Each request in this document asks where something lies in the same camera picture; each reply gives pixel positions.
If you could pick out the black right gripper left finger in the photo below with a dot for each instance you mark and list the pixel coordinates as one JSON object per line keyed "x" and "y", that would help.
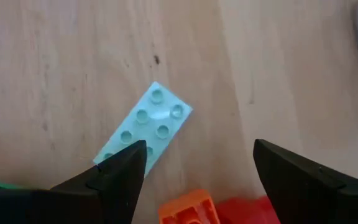
{"x": 113, "y": 193}

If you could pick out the orange toy block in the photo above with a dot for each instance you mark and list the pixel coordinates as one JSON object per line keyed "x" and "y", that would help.
{"x": 185, "y": 208}

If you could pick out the red toy block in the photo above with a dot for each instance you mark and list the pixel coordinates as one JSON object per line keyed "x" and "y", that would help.
{"x": 244, "y": 211}

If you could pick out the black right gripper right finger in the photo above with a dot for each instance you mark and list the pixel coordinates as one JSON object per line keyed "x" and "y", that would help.
{"x": 306, "y": 199}

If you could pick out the light teal studded plate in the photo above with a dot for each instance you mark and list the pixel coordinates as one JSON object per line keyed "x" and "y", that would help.
{"x": 160, "y": 115}

